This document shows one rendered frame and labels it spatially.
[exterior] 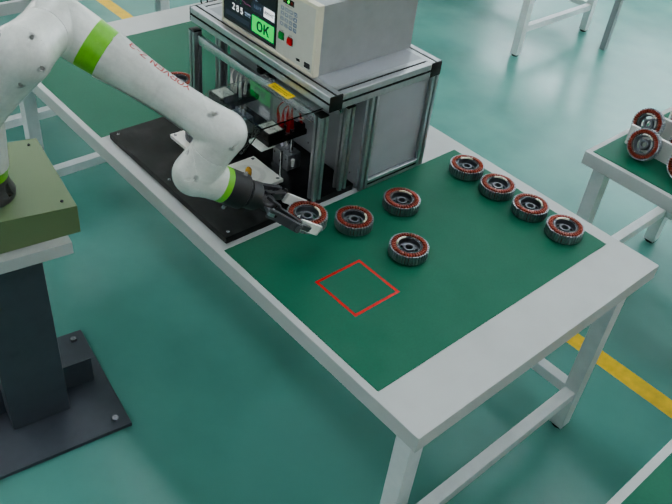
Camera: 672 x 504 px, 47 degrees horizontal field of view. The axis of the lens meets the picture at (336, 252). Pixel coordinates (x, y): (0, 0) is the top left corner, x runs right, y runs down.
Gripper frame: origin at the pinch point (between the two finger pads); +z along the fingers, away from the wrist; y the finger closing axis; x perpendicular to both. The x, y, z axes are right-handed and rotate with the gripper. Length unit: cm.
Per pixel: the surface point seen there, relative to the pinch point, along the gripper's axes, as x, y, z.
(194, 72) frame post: -3, -75, -13
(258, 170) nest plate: -8.4, -34.8, 2.0
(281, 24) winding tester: 32, -42, -14
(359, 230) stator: 1.3, -0.4, 18.8
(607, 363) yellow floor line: -9, 10, 152
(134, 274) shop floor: -93, -85, 14
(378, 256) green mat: 0.2, 8.5, 22.2
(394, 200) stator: 8.8, -13.0, 33.9
